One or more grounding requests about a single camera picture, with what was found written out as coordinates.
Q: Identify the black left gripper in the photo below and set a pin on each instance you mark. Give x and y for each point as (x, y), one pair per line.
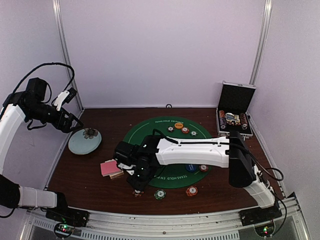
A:
(65, 127)

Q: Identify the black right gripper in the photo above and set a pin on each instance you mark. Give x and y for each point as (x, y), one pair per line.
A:
(141, 185)

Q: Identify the red black chip stack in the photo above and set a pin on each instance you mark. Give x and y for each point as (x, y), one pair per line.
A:
(137, 194)

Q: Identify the green chip stack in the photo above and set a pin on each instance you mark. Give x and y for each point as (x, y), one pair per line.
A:
(159, 194)

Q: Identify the red-backed playing card deck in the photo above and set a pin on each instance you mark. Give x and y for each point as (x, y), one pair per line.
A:
(108, 168)

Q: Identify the blue small blind button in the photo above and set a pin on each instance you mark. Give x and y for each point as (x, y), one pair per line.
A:
(190, 168)

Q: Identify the orange chip stack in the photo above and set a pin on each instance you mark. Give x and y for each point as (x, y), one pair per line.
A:
(191, 191)

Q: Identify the orange big blind button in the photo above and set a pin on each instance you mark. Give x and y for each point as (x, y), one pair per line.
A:
(178, 125)

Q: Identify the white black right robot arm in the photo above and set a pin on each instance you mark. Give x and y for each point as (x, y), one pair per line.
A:
(159, 150)

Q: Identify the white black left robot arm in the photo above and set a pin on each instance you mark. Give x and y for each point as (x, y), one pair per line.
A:
(25, 107)

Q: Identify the light blue flower plate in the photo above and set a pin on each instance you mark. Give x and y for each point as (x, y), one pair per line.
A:
(84, 141)

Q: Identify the round green poker mat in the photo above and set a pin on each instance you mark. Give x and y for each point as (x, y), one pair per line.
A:
(172, 176)

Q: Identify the gold playing card box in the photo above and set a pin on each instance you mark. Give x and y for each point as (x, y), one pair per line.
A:
(117, 174)

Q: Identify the chips inside case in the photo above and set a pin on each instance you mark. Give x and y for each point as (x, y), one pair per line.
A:
(230, 119)

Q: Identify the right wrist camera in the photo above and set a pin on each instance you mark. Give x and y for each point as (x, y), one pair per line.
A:
(125, 153)

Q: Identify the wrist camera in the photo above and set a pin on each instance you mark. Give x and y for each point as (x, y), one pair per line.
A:
(64, 97)
(125, 153)

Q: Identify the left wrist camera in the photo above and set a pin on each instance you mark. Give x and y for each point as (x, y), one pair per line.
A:
(64, 97)

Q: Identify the small round wall socket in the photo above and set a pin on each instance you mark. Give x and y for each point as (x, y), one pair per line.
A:
(169, 106)

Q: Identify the left aluminium frame post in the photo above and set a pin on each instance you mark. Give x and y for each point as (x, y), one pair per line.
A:
(64, 48)

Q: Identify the aluminium frame post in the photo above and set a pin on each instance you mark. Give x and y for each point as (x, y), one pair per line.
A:
(264, 30)
(64, 48)

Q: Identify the metal front rail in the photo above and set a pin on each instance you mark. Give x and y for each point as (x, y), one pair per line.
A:
(223, 225)

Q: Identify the right aluminium frame post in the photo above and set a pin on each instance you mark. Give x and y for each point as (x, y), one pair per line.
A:
(264, 30)

